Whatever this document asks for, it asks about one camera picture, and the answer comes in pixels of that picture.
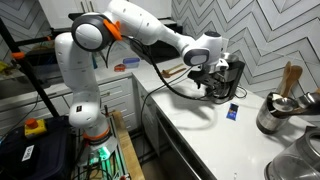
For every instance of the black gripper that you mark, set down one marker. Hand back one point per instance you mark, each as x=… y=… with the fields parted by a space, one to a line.
x=215 y=77

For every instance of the silver rimmed coffee kettle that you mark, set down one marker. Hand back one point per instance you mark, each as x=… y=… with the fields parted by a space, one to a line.
x=220 y=94

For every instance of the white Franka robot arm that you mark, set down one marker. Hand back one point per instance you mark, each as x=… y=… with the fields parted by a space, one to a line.
x=80 y=73

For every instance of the black coffee maker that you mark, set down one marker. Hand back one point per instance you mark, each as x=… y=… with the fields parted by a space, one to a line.
x=236 y=76

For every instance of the silver coffee maker lid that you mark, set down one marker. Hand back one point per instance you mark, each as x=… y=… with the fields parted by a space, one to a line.
x=231 y=57

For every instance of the black metal stand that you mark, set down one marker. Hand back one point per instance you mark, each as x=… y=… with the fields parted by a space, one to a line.
x=34 y=83

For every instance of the orange stand clamp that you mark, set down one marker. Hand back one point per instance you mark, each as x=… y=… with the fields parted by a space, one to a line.
x=18 y=55

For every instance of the small blue card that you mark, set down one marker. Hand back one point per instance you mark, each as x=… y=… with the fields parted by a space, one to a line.
x=232 y=112

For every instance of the wooden spoon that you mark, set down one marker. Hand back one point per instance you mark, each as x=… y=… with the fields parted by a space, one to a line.
x=170 y=71

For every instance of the steel utensil holder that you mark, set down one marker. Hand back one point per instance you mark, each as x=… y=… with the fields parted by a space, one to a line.
x=270 y=120

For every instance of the black countertop oven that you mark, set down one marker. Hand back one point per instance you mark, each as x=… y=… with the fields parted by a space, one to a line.
x=166 y=50

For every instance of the silver metal ladle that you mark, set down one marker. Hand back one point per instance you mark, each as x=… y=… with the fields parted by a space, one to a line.
x=283 y=104

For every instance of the narrow wooden spatula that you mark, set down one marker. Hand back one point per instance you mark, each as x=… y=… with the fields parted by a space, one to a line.
x=286 y=75

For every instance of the wide wooden spatula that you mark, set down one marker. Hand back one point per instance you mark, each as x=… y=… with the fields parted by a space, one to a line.
x=295 y=75

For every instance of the blue lidded plastic container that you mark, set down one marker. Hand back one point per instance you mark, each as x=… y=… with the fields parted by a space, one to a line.
x=131 y=63

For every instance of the silver metal utensil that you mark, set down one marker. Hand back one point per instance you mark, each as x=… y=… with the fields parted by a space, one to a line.
x=310 y=99

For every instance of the small red object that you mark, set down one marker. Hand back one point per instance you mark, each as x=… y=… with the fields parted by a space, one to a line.
x=120 y=68

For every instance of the white drawer cabinet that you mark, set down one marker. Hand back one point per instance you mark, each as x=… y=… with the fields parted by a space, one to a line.
x=116 y=90

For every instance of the wooden board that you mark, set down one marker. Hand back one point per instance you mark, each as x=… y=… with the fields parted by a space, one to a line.
x=128 y=150

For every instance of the metal bowl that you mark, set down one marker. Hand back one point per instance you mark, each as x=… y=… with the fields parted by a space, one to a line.
x=293 y=163

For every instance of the black equipment case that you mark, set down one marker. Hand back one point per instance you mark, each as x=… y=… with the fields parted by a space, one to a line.
x=43 y=156

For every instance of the yellow emergency stop box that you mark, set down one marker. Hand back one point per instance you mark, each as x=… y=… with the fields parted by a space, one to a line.
x=35 y=130

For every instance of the white label sticker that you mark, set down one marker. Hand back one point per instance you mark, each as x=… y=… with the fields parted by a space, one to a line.
x=28 y=153

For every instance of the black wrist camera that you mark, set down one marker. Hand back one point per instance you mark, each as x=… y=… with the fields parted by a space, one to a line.
x=196 y=77

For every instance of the white wall outlet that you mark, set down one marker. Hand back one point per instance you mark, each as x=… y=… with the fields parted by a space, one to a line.
x=226 y=45

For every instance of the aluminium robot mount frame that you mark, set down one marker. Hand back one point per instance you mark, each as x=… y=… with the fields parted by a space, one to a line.
x=115 y=133

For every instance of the white wall cabinet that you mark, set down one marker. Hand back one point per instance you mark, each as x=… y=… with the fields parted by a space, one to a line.
x=53 y=10

